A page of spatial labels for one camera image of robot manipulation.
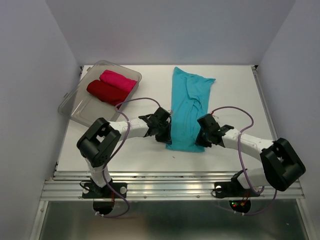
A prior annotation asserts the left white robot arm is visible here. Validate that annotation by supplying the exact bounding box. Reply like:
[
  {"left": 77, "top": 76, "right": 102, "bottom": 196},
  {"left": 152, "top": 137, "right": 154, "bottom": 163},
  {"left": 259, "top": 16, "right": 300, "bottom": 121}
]
[{"left": 76, "top": 107, "right": 172, "bottom": 197}]

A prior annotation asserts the turquoise t shirt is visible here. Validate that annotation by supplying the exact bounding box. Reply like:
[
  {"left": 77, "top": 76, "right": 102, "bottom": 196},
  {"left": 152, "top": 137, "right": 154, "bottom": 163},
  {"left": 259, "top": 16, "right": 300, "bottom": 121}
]
[{"left": 165, "top": 67, "right": 216, "bottom": 153}]

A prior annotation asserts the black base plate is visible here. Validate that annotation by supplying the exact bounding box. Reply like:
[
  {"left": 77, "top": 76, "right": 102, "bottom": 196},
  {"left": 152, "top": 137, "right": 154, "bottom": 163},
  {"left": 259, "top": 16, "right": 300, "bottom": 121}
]
[
  {"left": 79, "top": 180, "right": 128, "bottom": 199},
  {"left": 211, "top": 175, "right": 260, "bottom": 199}
]

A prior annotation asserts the dark red rolled shirt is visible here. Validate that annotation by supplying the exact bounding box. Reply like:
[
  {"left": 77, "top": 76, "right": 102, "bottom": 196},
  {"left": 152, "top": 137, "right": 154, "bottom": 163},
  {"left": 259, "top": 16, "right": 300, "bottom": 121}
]
[{"left": 86, "top": 79, "right": 129, "bottom": 106}]

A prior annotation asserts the clear plastic bin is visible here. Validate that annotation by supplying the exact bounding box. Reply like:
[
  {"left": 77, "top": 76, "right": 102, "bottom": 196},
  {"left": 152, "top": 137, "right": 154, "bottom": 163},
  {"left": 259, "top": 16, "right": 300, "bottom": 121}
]
[{"left": 58, "top": 60, "right": 142, "bottom": 127}]

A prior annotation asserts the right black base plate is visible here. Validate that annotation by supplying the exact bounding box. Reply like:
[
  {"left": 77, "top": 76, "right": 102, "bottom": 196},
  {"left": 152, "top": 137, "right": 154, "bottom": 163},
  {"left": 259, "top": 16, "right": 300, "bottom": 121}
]
[{"left": 211, "top": 175, "right": 260, "bottom": 199}]

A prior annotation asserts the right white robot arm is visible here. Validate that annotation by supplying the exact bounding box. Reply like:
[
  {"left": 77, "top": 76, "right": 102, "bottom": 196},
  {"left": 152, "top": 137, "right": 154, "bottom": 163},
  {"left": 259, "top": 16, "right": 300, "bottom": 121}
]
[{"left": 195, "top": 113, "right": 306, "bottom": 199}]

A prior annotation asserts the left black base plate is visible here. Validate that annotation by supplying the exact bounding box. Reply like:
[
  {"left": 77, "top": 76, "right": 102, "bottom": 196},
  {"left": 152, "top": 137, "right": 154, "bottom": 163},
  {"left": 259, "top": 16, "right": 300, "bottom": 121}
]
[{"left": 79, "top": 180, "right": 128, "bottom": 199}]

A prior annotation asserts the pink rolled shirt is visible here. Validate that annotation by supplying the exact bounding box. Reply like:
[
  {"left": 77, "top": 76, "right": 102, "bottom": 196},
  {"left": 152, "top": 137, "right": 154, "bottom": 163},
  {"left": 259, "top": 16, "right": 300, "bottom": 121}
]
[{"left": 99, "top": 70, "right": 138, "bottom": 92}]

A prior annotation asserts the aluminium mounting rail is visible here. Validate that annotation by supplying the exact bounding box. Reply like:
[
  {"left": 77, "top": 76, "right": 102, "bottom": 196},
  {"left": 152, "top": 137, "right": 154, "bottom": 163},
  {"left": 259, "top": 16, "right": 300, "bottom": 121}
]
[{"left": 41, "top": 171, "right": 307, "bottom": 201}]

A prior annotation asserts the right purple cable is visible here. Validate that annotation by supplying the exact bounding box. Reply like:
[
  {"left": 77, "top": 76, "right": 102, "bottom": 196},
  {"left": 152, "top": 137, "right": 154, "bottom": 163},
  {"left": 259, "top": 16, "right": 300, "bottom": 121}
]
[{"left": 211, "top": 106, "right": 278, "bottom": 218}]

